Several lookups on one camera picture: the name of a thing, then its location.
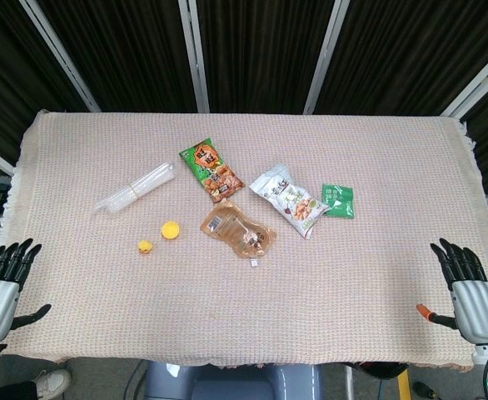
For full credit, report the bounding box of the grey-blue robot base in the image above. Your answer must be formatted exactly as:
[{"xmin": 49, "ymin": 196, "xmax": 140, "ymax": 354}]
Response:
[{"xmin": 142, "ymin": 359, "xmax": 325, "ymax": 400}]

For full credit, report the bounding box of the stack of clear plastic cups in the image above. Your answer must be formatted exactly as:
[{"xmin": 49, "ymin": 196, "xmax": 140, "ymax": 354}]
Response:
[{"xmin": 93, "ymin": 162, "xmax": 178, "ymax": 215}]

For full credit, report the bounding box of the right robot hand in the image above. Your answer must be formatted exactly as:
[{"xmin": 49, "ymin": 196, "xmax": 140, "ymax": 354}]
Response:
[{"xmin": 416, "ymin": 237, "xmax": 488, "ymax": 346}]

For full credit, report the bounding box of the white sneaker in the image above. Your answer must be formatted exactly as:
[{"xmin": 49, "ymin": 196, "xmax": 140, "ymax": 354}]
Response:
[{"xmin": 34, "ymin": 367, "xmax": 73, "ymax": 400}]

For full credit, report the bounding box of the yellow plastic toy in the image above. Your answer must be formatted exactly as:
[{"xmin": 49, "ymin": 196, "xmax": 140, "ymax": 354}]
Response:
[{"xmin": 161, "ymin": 221, "xmax": 182, "ymax": 242}]

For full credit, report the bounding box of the dark pleated curtain panel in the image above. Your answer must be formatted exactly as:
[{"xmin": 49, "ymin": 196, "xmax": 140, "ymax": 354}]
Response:
[
  {"xmin": 195, "ymin": 0, "xmax": 337, "ymax": 115},
  {"xmin": 0, "ymin": 0, "xmax": 92, "ymax": 168},
  {"xmin": 313, "ymin": 0, "xmax": 488, "ymax": 117},
  {"xmin": 36, "ymin": 0, "xmax": 200, "ymax": 113}
]

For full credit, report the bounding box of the beige woven tablecloth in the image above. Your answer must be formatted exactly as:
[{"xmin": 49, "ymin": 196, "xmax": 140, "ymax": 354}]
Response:
[{"xmin": 0, "ymin": 108, "xmax": 488, "ymax": 373}]

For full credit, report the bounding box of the yellow stand leg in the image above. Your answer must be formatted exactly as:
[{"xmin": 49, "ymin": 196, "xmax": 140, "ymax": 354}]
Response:
[{"xmin": 396, "ymin": 369, "xmax": 411, "ymax": 400}]

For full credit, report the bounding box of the green snack bag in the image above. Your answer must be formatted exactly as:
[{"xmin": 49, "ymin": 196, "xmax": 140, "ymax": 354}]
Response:
[{"xmin": 178, "ymin": 137, "xmax": 246, "ymax": 205}]

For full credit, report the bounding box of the small green packet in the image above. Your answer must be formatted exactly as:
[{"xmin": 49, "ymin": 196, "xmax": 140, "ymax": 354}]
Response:
[{"xmin": 321, "ymin": 182, "xmax": 357, "ymax": 220}]

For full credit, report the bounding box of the white snack bag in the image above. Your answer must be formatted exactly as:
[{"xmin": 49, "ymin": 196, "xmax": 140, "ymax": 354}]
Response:
[{"xmin": 249, "ymin": 163, "xmax": 331, "ymax": 241}]

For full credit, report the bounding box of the brown spout pouch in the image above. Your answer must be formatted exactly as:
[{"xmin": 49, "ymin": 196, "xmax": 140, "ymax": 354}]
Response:
[{"xmin": 199, "ymin": 198, "xmax": 278, "ymax": 267}]

